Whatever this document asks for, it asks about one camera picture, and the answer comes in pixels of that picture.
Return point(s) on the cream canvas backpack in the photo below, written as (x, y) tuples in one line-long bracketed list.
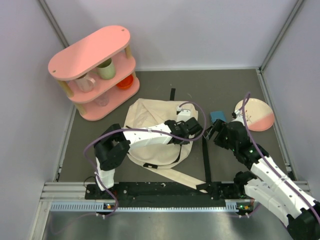
[(160, 158)]

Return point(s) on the pink three-tier shelf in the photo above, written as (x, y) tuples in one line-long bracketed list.
[(83, 57)]

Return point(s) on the orange bowl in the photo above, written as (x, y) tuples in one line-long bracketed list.
[(125, 83)]

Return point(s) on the clear glass cup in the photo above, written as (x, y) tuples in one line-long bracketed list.
[(102, 100)]

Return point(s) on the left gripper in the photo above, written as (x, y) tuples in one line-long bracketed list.
[(184, 142)]

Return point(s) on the green mug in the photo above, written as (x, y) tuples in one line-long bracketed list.
[(106, 70)]

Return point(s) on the blue wallet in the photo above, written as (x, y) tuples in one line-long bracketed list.
[(217, 115)]

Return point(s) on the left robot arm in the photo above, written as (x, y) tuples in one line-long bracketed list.
[(117, 142)]

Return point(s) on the pink mug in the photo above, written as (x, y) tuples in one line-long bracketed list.
[(85, 83)]

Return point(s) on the pink cream plate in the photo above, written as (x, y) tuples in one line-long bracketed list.
[(258, 115)]

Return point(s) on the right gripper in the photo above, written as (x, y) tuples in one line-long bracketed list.
[(220, 126)]

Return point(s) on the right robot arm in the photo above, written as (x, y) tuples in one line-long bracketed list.
[(265, 182)]

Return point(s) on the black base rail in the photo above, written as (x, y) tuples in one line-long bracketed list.
[(172, 194)]

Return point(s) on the grey cable duct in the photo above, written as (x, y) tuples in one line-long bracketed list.
[(106, 206)]

